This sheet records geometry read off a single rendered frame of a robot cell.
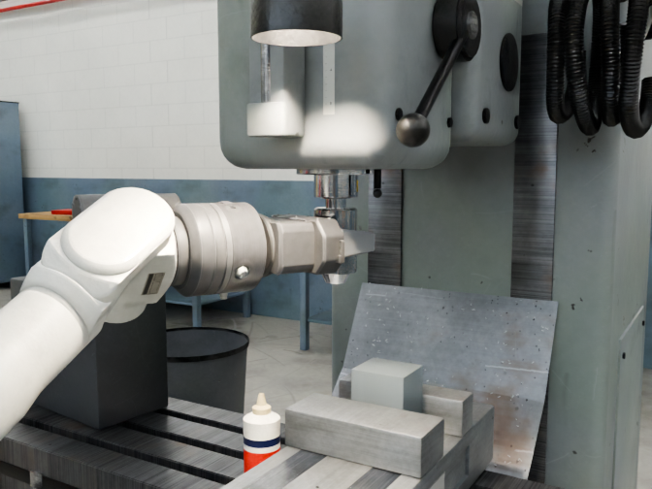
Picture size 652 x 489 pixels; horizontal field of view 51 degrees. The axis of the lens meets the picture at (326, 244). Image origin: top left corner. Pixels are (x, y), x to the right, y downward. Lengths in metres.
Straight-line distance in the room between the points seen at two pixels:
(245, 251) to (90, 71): 6.91
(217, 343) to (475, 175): 2.07
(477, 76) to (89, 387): 0.64
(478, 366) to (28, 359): 0.69
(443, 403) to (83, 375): 0.50
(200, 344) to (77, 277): 2.47
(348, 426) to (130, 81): 6.53
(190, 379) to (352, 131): 2.04
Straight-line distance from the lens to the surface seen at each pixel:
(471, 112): 0.79
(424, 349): 1.08
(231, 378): 2.66
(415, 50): 0.68
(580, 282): 1.04
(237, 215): 0.65
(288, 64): 0.63
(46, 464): 0.97
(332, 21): 0.54
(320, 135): 0.64
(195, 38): 6.55
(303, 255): 0.67
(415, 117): 0.60
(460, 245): 1.08
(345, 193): 0.72
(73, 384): 1.03
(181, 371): 2.58
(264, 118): 0.63
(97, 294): 0.55
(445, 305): 1.08
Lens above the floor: 1.31
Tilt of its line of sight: 6 degrees down
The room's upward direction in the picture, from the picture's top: straight up
